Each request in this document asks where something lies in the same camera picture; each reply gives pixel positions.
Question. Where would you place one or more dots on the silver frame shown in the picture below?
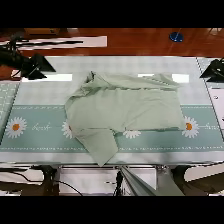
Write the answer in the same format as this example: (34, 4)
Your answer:
(146, 186)

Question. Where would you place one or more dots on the blue round disc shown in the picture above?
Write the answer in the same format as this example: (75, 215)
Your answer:
(176, 36)

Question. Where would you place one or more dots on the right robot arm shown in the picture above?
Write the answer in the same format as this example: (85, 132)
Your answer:
(200, 176)

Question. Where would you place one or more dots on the pale green T-shirt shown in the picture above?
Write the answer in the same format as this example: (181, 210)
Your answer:
(126, 106)

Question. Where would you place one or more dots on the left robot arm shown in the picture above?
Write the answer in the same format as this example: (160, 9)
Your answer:
(7, 57)

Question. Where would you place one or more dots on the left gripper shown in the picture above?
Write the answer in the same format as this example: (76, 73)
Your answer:
(23, 64)

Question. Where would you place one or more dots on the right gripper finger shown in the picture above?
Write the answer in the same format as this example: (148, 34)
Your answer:
(217, 79)
(215, 70)

